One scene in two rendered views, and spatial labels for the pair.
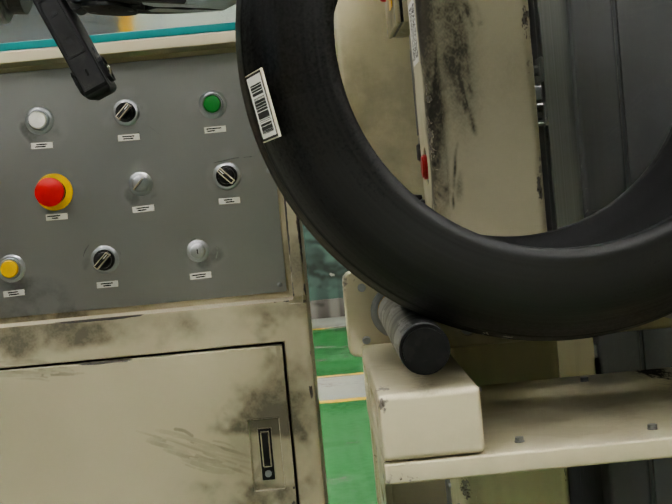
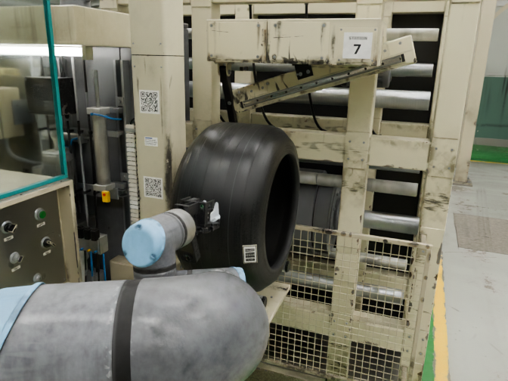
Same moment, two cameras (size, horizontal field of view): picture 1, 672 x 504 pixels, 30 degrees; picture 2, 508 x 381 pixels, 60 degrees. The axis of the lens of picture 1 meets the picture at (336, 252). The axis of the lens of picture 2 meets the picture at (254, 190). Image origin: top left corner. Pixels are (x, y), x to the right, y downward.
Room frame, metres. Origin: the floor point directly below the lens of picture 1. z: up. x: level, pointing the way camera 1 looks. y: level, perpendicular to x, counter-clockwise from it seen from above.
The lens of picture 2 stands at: (0.67, 1.12, 1.65)
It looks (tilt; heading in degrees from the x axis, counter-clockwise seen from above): 17 degrees down; 291
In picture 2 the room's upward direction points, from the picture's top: 1 degrees clockwise
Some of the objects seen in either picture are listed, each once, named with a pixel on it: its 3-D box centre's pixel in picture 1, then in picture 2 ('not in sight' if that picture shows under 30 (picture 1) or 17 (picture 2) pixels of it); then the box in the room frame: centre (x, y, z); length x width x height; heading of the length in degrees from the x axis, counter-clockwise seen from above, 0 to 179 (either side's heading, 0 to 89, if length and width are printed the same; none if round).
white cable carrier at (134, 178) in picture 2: not in sight; (138, 190); (1.59, -0.15, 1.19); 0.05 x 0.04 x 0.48; 91
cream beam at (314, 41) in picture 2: not in sight; (296, 43); (1.13, -0.50, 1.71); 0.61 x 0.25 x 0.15; 1
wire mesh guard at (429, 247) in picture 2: not in sight; (309, 303); (1.03, -0.54, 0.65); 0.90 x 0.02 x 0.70; 1
